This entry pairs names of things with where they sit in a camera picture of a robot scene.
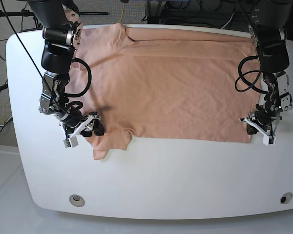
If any table cable grommet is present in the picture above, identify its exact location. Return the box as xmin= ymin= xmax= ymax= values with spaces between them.
xmin=69 ymin=195 xmax=85 ymax=207
xmin=280 ymin=192 xmax=293 ymax=204

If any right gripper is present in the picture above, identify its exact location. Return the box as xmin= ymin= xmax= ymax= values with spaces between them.
xmin=58 ymin=111 xmax=105 ymax=139

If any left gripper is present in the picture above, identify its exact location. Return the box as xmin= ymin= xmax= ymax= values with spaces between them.
xmin=239 ymin=104 xmax=282 ymax=136

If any left table cable grommet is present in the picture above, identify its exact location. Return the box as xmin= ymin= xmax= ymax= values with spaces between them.
xmin=69 ymin=195 xmax=85 ymax=207

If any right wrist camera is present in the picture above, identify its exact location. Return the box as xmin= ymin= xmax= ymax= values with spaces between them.
xmin=63 ymin=136 xmax=78 ymax=148

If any black tripod stand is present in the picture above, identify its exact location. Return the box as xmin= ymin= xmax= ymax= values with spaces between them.
xmin=0 ymin=7 xmax=108 ymax=32

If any yellow cable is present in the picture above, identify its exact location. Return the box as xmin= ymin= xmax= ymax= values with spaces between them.
xmin=116 ymin=2 xmax=126 ymax=25

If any peach pink T-shirt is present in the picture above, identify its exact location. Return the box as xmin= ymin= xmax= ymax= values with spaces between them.
xmin=77 ymin=23 xmax=259 ymax=160

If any black equipment frame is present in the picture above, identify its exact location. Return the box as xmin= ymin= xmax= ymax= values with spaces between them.
xmin=141 ymin=0 xmax=293 ymax=41

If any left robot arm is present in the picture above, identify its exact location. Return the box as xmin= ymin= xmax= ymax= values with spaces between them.
xmin=237 ymin=0 xmax=293 ymax=145

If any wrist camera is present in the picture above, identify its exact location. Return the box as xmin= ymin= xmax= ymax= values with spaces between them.
xmin=263 ymin=135 xmax=276 ymax=146
xmin=63 ymin=136 xmax=78 ymax=148

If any white cable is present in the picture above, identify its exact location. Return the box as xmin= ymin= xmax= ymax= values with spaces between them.
xmin=219 ymin=11 xmax=235 ymax=29

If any right table cable grommet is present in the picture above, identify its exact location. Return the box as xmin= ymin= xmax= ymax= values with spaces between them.
xmin=280 ymin=192 xmax=293 ymax=204

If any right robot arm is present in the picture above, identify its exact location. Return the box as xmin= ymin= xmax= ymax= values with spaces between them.
xmin=28 ymin=0 xmax=105 ymax=139

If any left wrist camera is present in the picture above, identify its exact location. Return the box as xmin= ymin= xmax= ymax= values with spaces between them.
xmin=263 ymin=135 xmax=276 ymax=146

